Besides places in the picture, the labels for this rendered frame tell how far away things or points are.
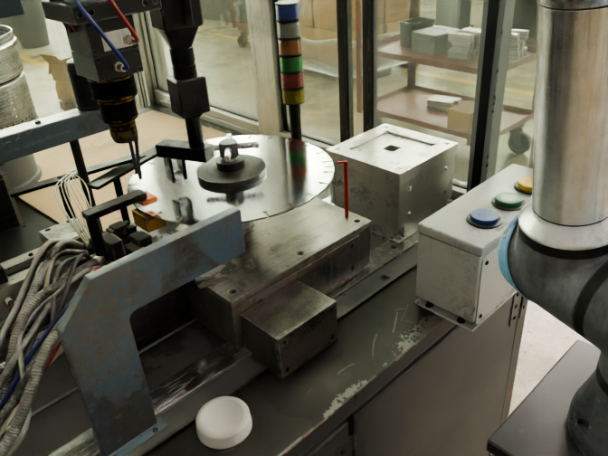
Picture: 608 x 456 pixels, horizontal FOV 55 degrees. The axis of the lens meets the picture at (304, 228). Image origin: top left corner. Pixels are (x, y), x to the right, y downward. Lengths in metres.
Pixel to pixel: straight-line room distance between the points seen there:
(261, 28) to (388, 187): 0.61
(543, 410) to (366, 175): 0.50
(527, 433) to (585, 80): 0.42
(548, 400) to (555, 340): 1.29
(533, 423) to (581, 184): 0.31
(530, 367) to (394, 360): 1.18
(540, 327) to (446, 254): 1.31
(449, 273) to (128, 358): 0.47
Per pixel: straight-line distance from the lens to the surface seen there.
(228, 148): 0.91
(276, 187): 0.88
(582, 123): 0.64
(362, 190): 1.10
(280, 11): 1.14
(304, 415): 0.79
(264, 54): 1.51
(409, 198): 1.07
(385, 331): 0.91
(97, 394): 0.73
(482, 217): 0.89
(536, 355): 2.05
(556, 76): 0.63
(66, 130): 1.01
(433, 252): 0.89
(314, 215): 1.00
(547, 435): 0.80
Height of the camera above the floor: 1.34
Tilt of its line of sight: 30 degrees down
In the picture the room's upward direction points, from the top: 4 degrees counter-clockwise
